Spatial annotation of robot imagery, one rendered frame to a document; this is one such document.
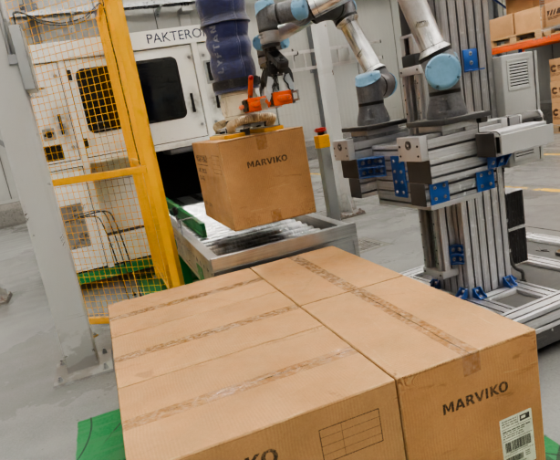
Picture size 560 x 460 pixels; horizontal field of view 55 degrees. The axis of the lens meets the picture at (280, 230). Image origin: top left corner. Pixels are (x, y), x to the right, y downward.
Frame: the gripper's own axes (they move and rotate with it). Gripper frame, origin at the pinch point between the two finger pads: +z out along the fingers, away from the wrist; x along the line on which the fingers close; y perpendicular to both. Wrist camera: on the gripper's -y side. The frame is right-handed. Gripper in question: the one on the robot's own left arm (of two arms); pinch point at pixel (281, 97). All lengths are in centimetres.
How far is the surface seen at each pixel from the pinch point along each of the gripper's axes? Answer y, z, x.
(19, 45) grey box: 90, -46, 92
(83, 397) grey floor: 64, 122, 103
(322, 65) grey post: 308, -32, -157
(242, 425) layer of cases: -97, 67, 55
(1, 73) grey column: 94, -35, 104
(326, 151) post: 81, 31, -49
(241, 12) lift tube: 51, -42, -6
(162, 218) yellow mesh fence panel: 101, 50, 44
